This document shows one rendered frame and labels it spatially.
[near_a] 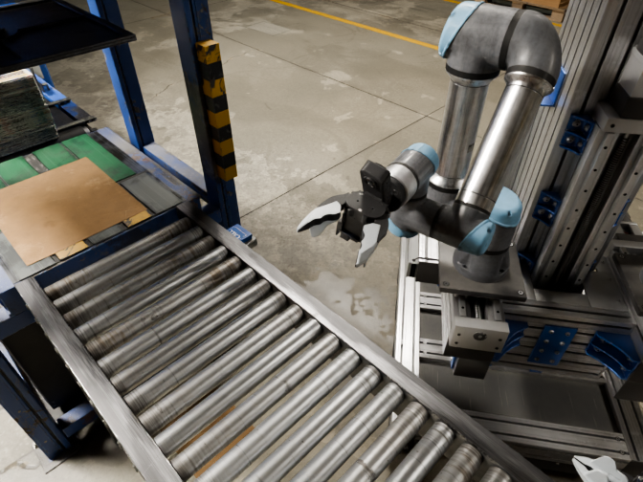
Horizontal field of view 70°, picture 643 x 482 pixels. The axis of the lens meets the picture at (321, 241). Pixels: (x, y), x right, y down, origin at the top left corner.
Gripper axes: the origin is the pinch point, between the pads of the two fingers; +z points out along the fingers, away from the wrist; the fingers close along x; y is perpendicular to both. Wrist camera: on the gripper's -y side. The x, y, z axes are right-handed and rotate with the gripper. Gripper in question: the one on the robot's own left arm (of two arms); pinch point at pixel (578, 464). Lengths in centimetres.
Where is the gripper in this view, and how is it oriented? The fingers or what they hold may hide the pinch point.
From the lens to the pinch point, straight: 115.5
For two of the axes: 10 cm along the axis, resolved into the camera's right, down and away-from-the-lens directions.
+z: -7.0, -4.7, 5.3
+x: -7.1, 4.7, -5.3
